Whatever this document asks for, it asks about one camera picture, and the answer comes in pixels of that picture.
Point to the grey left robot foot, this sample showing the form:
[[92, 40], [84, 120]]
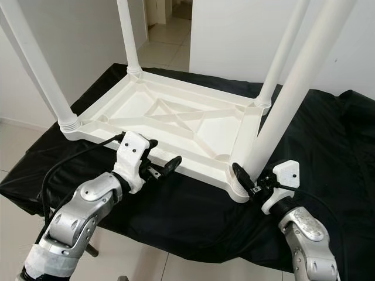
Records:
[[122, 278]]

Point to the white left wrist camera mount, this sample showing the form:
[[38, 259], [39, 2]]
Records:
[[133, 149]]

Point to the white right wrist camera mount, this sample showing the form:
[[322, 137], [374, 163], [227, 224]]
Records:
[[287, 172]]

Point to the black fabric table cover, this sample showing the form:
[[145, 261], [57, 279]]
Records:
[[211, 228]]

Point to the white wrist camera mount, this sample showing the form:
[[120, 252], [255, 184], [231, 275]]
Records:
[[133, 149], [287, 172]]

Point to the white plastic table leg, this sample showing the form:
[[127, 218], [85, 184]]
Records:
[[299, 99], [35, 64], [284, 52], [128, 35]]

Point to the white plastic table top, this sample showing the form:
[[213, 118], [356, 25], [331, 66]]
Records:
[[211, 126]]

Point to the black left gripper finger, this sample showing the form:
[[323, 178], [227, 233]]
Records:
[[171, 166], [151, 148]]

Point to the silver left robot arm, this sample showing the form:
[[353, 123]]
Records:
[[82, 216]]

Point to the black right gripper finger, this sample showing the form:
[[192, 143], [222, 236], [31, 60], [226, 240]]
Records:
[[241, 175]]

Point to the black metal table leg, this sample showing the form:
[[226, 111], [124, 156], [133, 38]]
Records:
[[91, 250]]

